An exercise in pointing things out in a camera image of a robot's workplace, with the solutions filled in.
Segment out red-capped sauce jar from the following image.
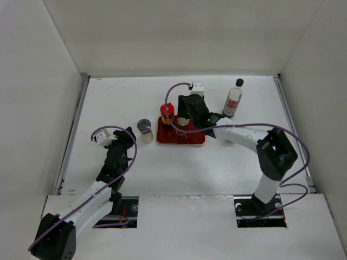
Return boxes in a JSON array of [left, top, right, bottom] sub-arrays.
[[160, 103, 175, 125]]

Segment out black-capped white bottle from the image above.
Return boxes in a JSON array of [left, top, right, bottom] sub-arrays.
[[177, 117, 190, 126]]

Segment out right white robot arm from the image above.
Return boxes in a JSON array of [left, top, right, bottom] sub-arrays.
[[177, 94, 298, 215]]

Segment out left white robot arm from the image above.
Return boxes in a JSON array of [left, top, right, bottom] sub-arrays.
[[28, 126, 137, 259]]

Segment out silver-capped glass shaker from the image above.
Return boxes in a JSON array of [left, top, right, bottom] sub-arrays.
[[137, 119, 153, 144]]

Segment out red rectangular tray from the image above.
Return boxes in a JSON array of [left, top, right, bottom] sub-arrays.
[[156, 116, 205, 146]]

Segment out tall clear vinegar bottle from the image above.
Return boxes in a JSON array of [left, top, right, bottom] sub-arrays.
[[222, 79, 244, 117]]

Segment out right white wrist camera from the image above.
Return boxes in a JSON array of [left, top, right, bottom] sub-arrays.
[[189, 81, 204, 97]]

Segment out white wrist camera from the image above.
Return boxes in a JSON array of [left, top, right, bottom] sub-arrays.
[[189, 81, 204, 97], [92, 129, 115, 147]]

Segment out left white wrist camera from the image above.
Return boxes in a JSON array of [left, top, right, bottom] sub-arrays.
[[92, 129, 115, 147]]

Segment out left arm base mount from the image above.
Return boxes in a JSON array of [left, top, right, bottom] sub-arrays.
[[94, 197, 139, 229]]

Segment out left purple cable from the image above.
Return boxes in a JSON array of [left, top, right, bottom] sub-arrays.
[[27, 125, 138, 252]]

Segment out purple cable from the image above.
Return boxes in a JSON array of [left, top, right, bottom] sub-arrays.
[[165, 82, 311, 222], [27, 125, 138, 252]]

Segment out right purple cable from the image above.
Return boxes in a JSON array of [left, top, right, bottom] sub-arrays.
[[165, 82, 311, 222]]

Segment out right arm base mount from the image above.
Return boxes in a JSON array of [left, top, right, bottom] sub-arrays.
[[234, 196, 287, 228]]

